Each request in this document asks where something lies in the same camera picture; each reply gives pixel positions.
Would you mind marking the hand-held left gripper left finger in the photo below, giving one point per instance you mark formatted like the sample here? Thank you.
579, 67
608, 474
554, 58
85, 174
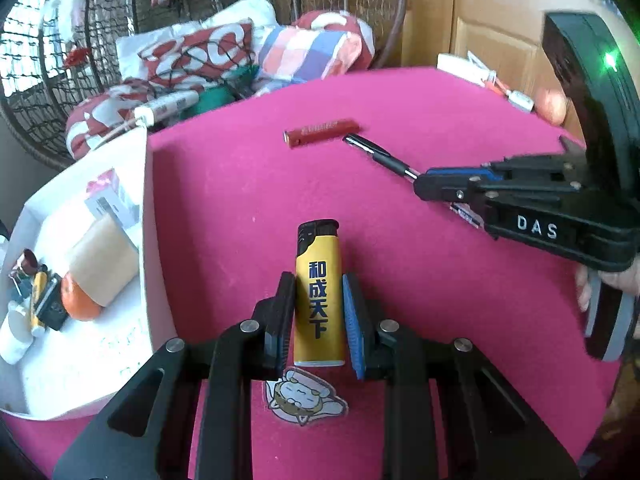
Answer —
282, 320

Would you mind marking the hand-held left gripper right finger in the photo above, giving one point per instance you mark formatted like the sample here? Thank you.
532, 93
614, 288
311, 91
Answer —
352, 330

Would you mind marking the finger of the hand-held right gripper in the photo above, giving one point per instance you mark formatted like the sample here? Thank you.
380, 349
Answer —
460, 172
445, 189

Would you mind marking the yellow lighter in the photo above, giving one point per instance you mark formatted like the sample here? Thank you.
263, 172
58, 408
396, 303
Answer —
317, 285

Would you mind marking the black pen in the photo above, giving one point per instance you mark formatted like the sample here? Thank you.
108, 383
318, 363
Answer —
380, 152

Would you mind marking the orange fruit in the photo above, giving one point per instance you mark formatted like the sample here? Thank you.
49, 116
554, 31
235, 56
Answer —
77, 302

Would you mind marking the white ointment box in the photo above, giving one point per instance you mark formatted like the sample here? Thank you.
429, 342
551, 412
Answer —
110, 205

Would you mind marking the white cardboard box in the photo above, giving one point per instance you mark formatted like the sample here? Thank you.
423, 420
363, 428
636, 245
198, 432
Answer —
75, 375

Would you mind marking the person's right hand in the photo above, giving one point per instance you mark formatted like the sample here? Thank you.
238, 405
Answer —
582, 290

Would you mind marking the small printed packet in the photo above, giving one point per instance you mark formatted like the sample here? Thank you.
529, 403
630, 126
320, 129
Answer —
465, 215

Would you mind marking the cat sticker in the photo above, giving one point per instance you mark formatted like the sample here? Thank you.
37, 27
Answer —
300, 395

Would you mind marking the white square device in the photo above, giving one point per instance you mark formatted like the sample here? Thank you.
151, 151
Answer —
520, 100

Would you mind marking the white oblong box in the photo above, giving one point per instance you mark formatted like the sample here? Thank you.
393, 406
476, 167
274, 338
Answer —
457, 65

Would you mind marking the red slim lighter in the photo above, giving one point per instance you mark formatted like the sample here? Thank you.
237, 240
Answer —
320, 132

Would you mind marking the magenta tablecloth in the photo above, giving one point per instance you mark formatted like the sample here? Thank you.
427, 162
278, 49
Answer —
250, 185

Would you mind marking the wooden door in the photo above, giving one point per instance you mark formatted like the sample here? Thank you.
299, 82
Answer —
495, 20

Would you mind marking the plaid pillow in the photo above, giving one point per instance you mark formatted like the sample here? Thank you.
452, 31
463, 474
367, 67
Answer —
300, 55

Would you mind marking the round red patterned cushion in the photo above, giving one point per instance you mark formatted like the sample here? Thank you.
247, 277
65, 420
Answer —
330, 20

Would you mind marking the small black box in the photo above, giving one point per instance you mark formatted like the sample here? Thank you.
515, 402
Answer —
54, 307

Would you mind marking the green cloth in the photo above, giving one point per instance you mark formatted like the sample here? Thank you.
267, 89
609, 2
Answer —
215, 97

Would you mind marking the white power strip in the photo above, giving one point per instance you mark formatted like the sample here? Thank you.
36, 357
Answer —
165, 107

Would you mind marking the yellow marker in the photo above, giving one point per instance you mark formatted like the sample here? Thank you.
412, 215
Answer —
39, 305

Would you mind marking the dark red round object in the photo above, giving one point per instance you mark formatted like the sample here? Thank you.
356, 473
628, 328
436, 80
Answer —
28, 261

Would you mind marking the small white bottle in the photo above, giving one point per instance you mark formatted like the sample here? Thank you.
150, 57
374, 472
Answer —
15, 340

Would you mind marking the white pillow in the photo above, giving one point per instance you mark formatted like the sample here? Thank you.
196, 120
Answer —
245, 10

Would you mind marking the square red patterned cushion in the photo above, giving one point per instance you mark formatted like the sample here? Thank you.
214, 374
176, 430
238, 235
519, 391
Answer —
210, 42

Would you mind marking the long red patterned cushion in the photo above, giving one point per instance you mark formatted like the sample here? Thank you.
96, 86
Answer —
100, 110

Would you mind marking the small red ornament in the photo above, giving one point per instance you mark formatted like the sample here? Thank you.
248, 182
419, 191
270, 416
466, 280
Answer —
76, 56

